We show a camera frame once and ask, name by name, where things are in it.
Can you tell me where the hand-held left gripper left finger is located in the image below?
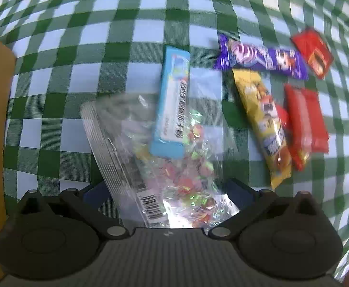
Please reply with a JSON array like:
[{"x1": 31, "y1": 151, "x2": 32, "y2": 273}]
[{"x1": 19, "y1": 182, "x2": 134, "y2": 240}]

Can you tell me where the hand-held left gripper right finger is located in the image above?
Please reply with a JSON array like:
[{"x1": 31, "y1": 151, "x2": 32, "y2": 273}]
[{"x1": 207, "y1": 178, "x2": 322, "y2": 240}]

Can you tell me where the clear bag of candies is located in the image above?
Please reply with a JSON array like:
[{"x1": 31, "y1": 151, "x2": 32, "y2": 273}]
[{"x1": 80, "y1": 72, "x2": 242, "y2": 231}]

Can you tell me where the yellow snack packet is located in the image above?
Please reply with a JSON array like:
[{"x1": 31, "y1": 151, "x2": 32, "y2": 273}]
[{"x1": 232, "y1": 68, "x2": 293, "y2": 190}]

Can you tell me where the large red snack packet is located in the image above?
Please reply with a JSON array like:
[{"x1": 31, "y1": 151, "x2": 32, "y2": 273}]
[{"x1": 284, "y1": 84, "x2": 330, "y2": 171}]

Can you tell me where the purple snack packet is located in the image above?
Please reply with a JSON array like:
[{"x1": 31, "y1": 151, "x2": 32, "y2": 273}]
[{"x1": 213, "y1": 34, "x2": 309, "y2": 81}]

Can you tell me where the light blue snack packet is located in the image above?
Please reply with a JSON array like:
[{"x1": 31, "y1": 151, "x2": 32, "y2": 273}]
[{"x1": 150, "y1": 45, "x2": 191, "y2": 158}]

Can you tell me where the small red chocolate packet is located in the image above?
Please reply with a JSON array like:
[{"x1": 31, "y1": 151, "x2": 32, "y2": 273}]
[{"x1": 291, "y1": 28, "x2": 334, "y2": 80}]

